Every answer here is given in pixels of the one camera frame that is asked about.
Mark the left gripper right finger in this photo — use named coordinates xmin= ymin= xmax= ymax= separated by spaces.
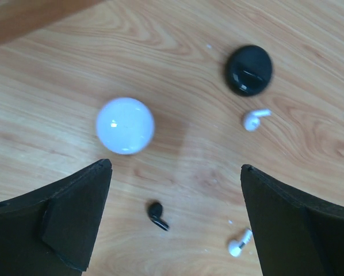
xmin=240 ymin=164 xmax=344 ymax=275

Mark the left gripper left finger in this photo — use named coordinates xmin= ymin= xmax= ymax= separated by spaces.
xmin=0 ymin=159 xmax=112 ymax=275

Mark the white earbud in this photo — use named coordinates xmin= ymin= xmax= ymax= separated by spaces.
xmin=228 ymin=228 xmax=253 ymax=258
xmin=242 ymin=109 xmax=272 ymax=132

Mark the white charging case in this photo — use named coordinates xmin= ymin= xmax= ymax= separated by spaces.
xmin=95 ymin=97 xmax=155 ymax=155

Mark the black charging case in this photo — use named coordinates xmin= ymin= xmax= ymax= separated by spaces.
xmin=224 ymin=45 xmax=273 ymax=97

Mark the black earbud left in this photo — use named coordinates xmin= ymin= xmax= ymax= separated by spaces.
xmin=147 ymin=202 xmax=169 ymax=231

